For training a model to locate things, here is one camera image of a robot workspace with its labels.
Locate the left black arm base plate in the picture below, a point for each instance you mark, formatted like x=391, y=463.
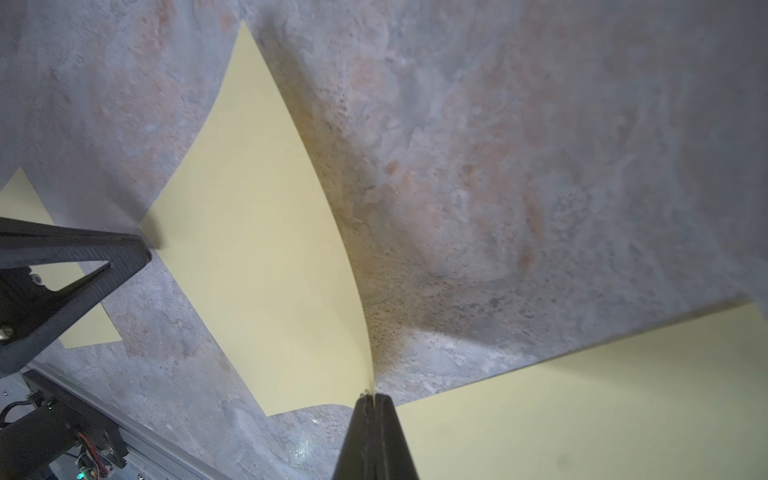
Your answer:
x=48, y=424

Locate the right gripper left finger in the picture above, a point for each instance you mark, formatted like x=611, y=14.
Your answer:
x=355, y=458

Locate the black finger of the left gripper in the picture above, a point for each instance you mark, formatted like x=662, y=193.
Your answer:
x=33, y=316

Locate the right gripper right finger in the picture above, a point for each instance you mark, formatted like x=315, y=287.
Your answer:
x=393, y=460

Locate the aluminium mounting rail frame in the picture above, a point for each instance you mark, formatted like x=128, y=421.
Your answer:
x=149, y=453

